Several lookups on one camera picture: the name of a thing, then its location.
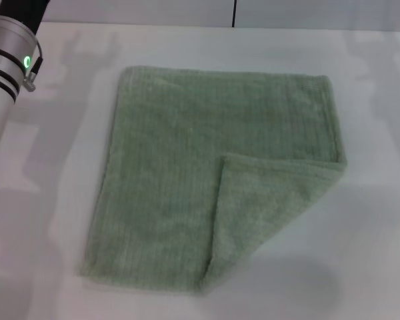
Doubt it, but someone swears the green terry towel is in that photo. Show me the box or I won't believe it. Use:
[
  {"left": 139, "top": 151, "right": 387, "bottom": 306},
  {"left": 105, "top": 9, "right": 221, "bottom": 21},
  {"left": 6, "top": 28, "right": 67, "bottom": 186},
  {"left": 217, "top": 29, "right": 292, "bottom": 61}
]
[{"left": 73, "top": 65, "right": 349, "bottom": 297}]

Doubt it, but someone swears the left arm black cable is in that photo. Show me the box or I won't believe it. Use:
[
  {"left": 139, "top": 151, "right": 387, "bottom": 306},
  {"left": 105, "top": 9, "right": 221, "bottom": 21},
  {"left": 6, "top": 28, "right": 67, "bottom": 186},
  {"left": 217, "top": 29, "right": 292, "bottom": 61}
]
[{"left": 25, "top": 41, "right": 45, "bottom": 93}]

